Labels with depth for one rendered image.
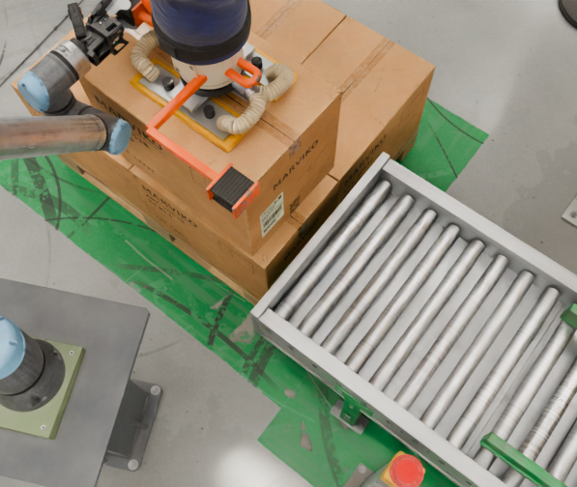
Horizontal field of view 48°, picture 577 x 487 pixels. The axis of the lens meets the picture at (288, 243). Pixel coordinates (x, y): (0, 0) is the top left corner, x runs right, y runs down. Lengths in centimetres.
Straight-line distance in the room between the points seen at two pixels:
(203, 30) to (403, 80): 113
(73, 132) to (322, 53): 120
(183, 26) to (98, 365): 92
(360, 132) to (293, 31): 51
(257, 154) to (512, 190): 153
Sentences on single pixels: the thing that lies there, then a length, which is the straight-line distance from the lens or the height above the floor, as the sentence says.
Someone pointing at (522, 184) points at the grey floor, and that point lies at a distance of 296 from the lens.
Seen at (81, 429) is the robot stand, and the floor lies 75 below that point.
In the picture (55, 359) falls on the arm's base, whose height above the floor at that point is 82.
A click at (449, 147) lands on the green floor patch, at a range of 297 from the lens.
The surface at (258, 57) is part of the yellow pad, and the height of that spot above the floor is 111.
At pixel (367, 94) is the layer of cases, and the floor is 54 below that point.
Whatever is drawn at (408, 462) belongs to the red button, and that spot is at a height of 104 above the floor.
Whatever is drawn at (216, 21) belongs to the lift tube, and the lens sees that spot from 146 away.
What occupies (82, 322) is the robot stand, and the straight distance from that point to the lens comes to 190.
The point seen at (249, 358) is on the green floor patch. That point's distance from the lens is 255.
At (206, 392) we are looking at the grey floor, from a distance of 254.
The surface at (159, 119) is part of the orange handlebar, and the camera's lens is 157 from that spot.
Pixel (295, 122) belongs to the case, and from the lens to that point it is 170.
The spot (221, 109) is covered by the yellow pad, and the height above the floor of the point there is 109.
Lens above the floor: 247
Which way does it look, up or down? 67 degrees down
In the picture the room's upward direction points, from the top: 4 degrees counter-clockwise
